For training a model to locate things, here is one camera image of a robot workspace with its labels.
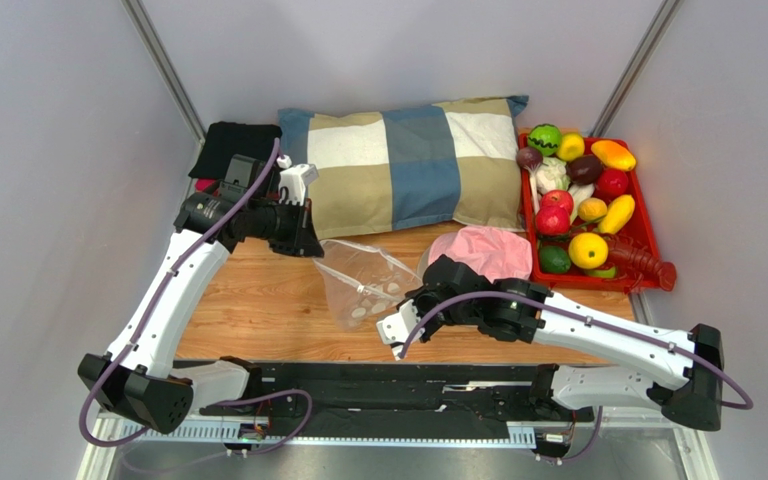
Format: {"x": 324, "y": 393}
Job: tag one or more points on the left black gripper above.
{"x": 302, "y": 239}

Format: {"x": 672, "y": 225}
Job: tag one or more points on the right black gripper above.
{"x": 438, "y": 292}

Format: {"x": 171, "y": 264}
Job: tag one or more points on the clear dotted zip bag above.
{"x": 361, "y": 281}

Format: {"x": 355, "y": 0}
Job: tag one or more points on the yellow apple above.
{"x": 588, "y": 251}

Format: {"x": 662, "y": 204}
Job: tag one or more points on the red apple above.
{"x": 552, "y": 220}
{"x": 558, "y": 198}

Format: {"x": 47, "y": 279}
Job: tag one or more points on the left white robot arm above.
{"x": 136, "y": 377}

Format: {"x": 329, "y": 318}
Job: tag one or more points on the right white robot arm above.
{"x": 677, "y": 373}

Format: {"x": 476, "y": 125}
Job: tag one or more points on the yellow lemon top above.
{"x": 571, "y": 147}

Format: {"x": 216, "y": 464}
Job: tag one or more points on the pink bucket hat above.
{"x": 489, "y": 251}

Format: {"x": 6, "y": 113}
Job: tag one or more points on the pink folded cloth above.
{"x": 203, "y": 184}

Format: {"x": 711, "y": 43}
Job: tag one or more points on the black folded cloth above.
{"x": 224, "y": 140}

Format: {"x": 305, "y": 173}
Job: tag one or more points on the green avocado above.
{"x": 554, "y": 259}

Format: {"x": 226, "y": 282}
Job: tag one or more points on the checkered blue beige pillow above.
{"x": 384, "y": 171}

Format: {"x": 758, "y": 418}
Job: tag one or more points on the purple onion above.
{"x": 529, "y": 158}

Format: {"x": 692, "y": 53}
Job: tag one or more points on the red plastic tray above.
{"x": 638, "y": 232}

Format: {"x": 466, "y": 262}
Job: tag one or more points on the white radish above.
{"x": 579, "y": 194}

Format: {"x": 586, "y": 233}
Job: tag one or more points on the orange small fruit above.
{"x": 592, "y": 209}

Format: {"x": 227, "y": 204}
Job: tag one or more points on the green lime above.
{"x": 603, "y": 272}

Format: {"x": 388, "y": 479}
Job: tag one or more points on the green watermelon ball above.
{"x": 546, "y": 138}

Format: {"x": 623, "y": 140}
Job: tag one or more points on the dark purple fruit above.
{"x": 585, "y": 170}

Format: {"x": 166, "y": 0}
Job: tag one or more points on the red toy lobster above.
{"x": 641, "y": 265}

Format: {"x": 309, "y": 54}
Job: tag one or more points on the yellow banana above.
{"x": 619, "y": 213}

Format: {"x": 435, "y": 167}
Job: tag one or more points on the red tomato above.
{"x": 611, "y": 184}

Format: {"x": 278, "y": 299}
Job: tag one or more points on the orange yellow mango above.
{"x": 613, "y": 155}

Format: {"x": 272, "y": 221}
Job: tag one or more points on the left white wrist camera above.
{"x": 294, "y": 180}

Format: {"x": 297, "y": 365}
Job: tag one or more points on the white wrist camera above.
{"x": 294, "y": 180}
{"x": 394, "y": 329}

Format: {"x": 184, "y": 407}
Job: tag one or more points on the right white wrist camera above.
{"x": 394, "y": 329}

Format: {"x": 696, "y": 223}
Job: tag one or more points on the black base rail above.
{"x": 403, "y": 401}

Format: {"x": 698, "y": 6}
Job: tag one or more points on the left aluminium frame post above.
{"x": 151, "y": 40}

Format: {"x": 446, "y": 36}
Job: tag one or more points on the aluminium frame post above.
{"x": 151, "y": 40}
{"x": 636, "y": 65}

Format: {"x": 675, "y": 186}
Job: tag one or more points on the right aluminium frame post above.
{"x": 636, "y": 65}

